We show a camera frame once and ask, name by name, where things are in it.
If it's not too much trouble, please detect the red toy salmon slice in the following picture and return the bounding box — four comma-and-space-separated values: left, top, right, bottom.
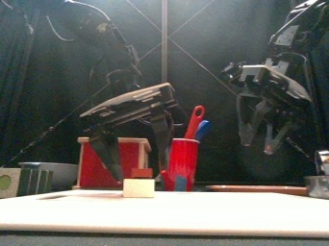
129, 167, 153, 180

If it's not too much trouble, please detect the white toy rice block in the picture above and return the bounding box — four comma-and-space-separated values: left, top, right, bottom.
121, 178, 156, 199

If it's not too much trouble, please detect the small metal saucepan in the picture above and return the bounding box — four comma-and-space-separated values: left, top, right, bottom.
303, 149, 329, 200

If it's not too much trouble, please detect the light blue bowl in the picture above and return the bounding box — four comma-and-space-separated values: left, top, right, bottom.
17, 161, 81, 190

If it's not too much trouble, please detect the wooden box with red front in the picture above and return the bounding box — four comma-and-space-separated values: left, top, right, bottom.
76, 136, 152, 190

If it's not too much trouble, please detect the red toy utensil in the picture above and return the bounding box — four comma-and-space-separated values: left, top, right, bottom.
183, 105, 207, 141

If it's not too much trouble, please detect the red plastic cup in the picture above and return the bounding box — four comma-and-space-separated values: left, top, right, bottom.
164, 137, 201, 192

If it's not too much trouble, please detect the blue toy utensil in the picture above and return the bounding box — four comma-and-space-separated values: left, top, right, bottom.
193, 119, 213, 142

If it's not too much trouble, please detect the small blue toy piece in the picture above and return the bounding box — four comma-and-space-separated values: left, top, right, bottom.
173, 175, 188, 192

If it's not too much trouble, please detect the pink plastic tray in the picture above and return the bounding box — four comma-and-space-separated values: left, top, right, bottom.
204, 184, 311, 197

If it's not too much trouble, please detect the green striped toy block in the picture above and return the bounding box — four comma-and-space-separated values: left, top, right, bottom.
15, 167, 53, 197

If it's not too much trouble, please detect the white cube with green circle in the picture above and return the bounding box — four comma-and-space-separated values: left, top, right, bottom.
0, 166, 21, 200

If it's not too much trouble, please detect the white cutting board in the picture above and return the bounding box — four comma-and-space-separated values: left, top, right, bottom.
0, 189, 329, 238

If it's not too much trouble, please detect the grey vertical frame pole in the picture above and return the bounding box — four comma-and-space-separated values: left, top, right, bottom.
160, 0, 168, 85

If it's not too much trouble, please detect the thin diagonal brace wire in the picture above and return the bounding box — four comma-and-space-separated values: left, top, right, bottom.
0, 0, 216, 167
124, 0, 239, 97

